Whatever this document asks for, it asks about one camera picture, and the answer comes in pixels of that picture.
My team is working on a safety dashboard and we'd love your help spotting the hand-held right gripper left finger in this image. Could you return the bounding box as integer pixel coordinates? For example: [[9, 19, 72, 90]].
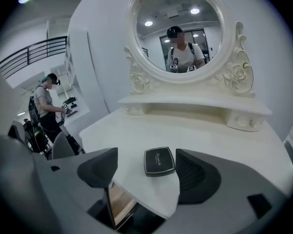
[[34, 147, 119, 234]]

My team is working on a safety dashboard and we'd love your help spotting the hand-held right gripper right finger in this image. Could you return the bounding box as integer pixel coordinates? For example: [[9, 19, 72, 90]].
[[164, 148, 293, 234]]

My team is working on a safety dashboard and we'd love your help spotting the small black square box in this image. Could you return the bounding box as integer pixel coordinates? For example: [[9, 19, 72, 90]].
[[144, 146, 176, 177]]

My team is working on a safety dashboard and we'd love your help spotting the white drawer front with knob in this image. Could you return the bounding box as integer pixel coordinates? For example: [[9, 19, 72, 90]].
[[123, 103, 145, 116], [226, 111, 265, 133]]

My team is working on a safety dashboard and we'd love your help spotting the white ornate dressing table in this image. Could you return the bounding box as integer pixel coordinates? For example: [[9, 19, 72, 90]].
[[78, 95, 293, 219]]

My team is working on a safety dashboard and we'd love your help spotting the grey chair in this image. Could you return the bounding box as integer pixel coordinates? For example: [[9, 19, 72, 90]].
[[51, 130, 85, 160]]

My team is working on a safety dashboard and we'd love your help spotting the white cubby shelf unit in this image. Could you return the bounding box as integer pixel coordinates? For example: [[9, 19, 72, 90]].
[[63, 37, 79, 92]]

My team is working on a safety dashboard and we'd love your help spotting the white oval framed mirror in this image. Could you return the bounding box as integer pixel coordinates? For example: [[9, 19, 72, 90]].
[[124, 0, 256, 98]]

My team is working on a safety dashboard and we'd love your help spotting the black mezzanine railing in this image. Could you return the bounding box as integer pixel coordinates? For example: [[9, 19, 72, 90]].
[[0, 36, 68, 80]]

